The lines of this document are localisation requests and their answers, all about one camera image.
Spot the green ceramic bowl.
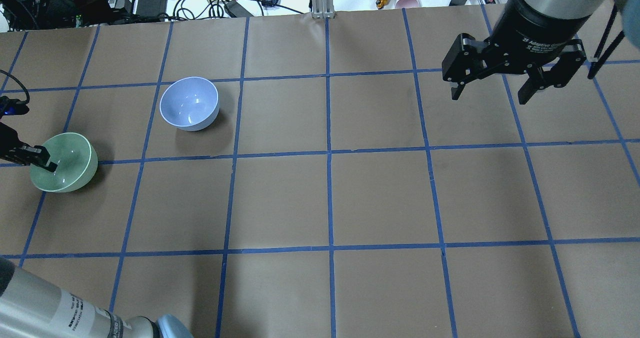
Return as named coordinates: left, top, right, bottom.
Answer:
left=29, top=131, right=98, bottom=193

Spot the blue ceramic bowl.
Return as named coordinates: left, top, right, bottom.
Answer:
left=158, top=76, right=220, bottom=132

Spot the pink plastic cup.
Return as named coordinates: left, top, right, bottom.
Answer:
left=393, top=0, right=422, bottom=9

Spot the brown paper table cover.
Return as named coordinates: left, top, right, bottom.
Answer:
left=1, top=5, right=640, bottom=338

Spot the black power adapter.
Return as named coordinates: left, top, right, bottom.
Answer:
left=223, top=0, right=254, bottom=18

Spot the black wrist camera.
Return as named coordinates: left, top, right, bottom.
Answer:
left=0, top=96, right=30, bottom=117

